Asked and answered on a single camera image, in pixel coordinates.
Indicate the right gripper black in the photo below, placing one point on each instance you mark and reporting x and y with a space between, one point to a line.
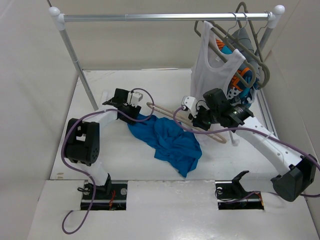
197 122

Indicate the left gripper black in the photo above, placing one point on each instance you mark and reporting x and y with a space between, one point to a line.
134 110

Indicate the blue t shirt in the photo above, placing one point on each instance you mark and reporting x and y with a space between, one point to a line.
171 143

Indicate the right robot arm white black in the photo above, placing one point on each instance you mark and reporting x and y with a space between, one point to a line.
296 169

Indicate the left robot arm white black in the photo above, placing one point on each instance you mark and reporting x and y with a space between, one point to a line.
82 146

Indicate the grey velvet hanger middle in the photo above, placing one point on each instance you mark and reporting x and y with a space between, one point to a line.
241 21

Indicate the grey velvet hanger rear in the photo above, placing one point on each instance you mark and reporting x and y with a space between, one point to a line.
255 32

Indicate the colourful patterned garment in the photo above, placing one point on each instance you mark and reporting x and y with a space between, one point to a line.
237 93

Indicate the white mesh tank top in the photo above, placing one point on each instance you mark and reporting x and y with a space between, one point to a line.
213 68

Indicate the grey garment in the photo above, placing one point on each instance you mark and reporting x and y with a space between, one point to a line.
242 36

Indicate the silver clothes rack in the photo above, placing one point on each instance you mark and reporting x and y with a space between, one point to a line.
61 19

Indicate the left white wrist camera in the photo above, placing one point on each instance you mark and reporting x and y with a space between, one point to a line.
133 98

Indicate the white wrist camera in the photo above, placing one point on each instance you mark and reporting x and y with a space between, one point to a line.
189 103
133 98

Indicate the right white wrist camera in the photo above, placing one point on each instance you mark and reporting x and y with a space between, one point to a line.
189 103

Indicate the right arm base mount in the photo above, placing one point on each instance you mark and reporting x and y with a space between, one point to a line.
231 195

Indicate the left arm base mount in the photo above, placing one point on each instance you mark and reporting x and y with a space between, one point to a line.
114 199

